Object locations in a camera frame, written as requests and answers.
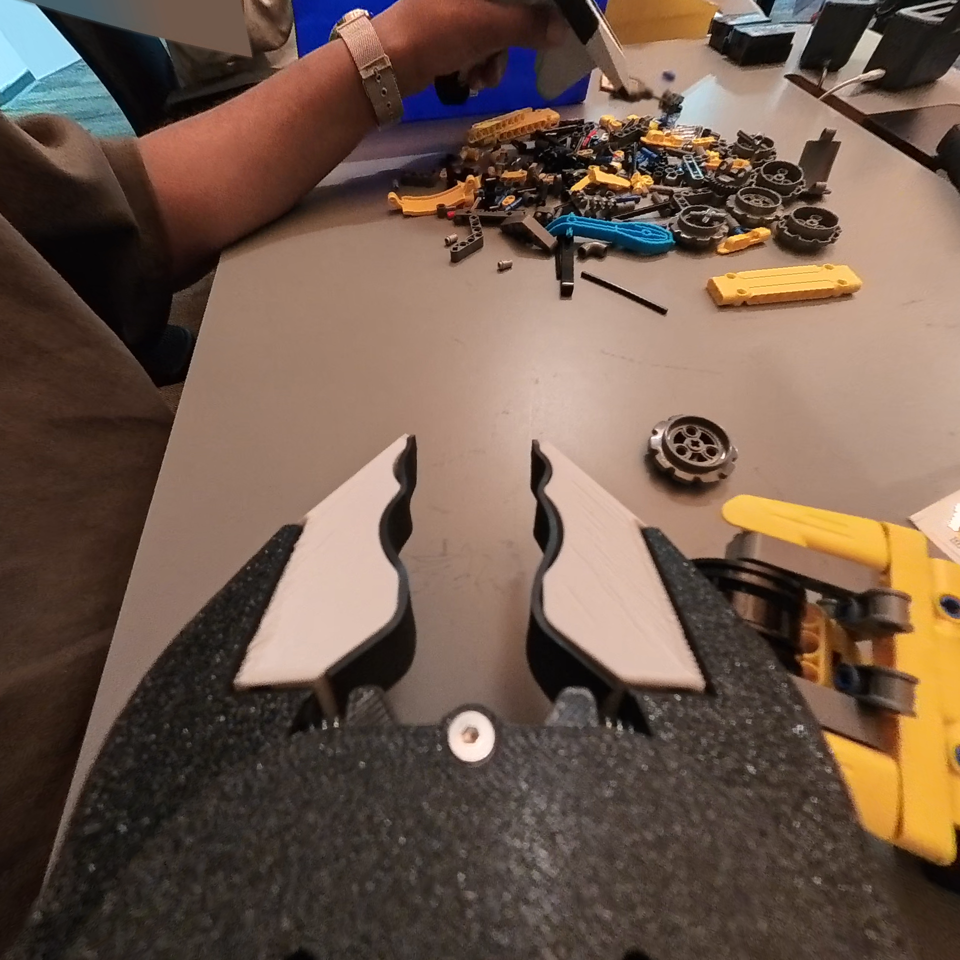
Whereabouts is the thick gray bent beam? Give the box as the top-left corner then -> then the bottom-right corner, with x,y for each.
501,217 -> 560,252

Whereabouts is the thin gray angled beam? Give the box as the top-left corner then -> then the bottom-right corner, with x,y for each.
448,213 -> 492,264

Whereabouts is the black office chair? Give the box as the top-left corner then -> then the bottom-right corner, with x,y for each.
37,7 -> 181,140

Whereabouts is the white cable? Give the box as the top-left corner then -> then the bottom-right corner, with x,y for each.
817,67 -> 888,102

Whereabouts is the pile of small building parts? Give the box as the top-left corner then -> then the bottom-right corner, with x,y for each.
387,108 -> 843,260

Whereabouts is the person's brown shirt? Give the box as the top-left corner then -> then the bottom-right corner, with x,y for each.
0,112 -> 222,924

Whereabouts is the thin black rod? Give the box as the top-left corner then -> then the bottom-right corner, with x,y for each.
579,270 -> 670,316

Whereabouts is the dark gray lever piece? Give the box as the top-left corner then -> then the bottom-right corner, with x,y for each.
798,129 -> 843,198

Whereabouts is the person's dark shoe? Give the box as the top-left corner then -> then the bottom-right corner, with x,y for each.
142,324 -> 198,387

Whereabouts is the person's left hand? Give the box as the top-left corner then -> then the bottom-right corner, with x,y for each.
390,0 -> 575,102

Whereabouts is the blue plastic bin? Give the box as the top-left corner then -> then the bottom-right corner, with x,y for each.
291,0 -> 594,125

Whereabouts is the large black device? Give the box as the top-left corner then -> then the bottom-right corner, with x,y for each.
870,7 -> 960,91

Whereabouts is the printed sticker sheet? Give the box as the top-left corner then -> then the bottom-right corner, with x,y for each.
907,491 -> 960,560

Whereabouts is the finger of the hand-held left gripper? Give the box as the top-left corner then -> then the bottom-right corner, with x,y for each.
581,0 -> 630,95

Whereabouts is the long yellow ribbed panel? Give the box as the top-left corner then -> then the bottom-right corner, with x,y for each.
706,264 -> 864,307

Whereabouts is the yellow toy vehicle model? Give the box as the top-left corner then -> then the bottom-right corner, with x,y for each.
693,493 -> 960,886

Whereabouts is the gray monitor stand base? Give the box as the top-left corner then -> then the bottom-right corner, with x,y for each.
930,123 -> 960,189

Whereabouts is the black box device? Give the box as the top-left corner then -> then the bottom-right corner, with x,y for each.
798,0 -> 879,72

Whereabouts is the black power adapter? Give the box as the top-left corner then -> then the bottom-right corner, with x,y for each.
708,11 -> 796,65

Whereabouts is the yellow arch piece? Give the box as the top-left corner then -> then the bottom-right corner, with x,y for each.
387,174 -> 481,219

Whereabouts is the blue brick separator tool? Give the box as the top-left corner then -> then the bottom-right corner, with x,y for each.
546,212 -> 676,258

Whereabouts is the person's left forearm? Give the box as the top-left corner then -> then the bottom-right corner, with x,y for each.
135,45 -> 387,275

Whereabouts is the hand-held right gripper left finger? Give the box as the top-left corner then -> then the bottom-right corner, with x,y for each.
234,433 -> 418,721

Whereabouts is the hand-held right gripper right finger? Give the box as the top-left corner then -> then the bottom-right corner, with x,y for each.
525,438 -> 708,721

